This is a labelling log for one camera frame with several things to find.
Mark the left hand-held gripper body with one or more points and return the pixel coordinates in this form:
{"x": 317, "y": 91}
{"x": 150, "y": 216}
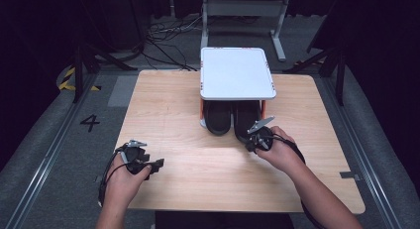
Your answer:
{"x": 133, "y": 154}

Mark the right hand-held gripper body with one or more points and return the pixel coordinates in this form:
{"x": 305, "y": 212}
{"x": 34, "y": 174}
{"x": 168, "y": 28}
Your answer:
{"x": 262, "y": 136}

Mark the black shoe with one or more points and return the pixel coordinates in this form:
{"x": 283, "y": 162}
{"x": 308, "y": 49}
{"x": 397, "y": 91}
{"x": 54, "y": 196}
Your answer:
{"x": 217, "y": 118}
{"x": 245, "y": 118}

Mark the white shoe rack orange legs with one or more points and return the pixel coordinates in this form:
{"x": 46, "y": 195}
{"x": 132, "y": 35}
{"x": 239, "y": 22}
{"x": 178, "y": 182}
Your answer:
{"x": 236, "y": 73}

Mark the person's right hand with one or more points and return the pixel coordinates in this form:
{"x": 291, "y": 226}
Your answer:
{"x": 280, "y": 153}

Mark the person's left hand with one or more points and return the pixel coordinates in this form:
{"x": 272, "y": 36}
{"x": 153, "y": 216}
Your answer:
{"x": 125, "y": 186}

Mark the person's dark clothing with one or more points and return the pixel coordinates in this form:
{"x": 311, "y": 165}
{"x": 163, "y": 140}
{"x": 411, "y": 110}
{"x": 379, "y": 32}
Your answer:
{"x": 224, "y": 220}

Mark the grey tape piece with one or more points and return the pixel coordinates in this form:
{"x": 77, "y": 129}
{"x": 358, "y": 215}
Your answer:
{"x": 350, "y": 174}

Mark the yellow black hazard tape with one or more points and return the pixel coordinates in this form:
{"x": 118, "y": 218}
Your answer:
{"x": 67, "y": 83}

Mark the black tripod stand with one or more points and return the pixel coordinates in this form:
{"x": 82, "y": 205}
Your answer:
{"x": 340, "y": 73}
{"x": 79, "y": 73}

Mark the grey metal stand frame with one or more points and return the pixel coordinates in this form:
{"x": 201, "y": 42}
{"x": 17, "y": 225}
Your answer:
{"x": 244, "y": 7}

